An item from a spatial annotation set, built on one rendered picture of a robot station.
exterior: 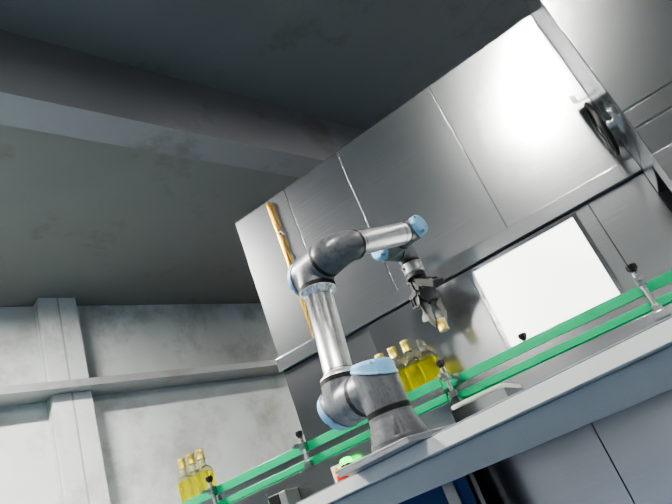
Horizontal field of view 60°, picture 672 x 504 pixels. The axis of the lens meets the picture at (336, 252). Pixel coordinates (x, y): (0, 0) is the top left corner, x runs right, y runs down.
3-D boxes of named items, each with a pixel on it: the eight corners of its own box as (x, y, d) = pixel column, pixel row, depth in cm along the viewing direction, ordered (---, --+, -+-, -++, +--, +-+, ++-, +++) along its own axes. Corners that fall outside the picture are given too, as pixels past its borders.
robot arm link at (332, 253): (326, 223, 164) (419, 207, 201) (304, 244, 171) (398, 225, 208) (346, 258, 162) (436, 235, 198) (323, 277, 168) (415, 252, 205)
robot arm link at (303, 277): (353, 417, 147) (306, 237, 173) (319, 436, 156) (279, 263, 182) (387, 415, 154) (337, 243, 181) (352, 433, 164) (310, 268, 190)
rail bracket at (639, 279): (684, 335, 165) (640, 267, 174) (683, 329, 151) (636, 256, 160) (668, 342, 167) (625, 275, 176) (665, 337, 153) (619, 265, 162)
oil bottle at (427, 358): (459, 404, 201) (434, 348, 210) (453, 405, 196) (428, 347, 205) (445, 411, 203) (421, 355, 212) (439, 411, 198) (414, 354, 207)
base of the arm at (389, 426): (409, 440, 134) (393, 399, 138) (362, 462, 141) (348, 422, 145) (442, 432, 145) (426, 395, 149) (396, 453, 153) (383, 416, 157)
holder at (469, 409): (539, 412, 179) (527, 388, 182) (517, 414, 156) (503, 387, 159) (490, 433, 185) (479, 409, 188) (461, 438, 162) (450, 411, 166)
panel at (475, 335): (628, 297, 192) (575, 213, 206) (627, 295, 189) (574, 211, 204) (402, 406, 225) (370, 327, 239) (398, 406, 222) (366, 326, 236)
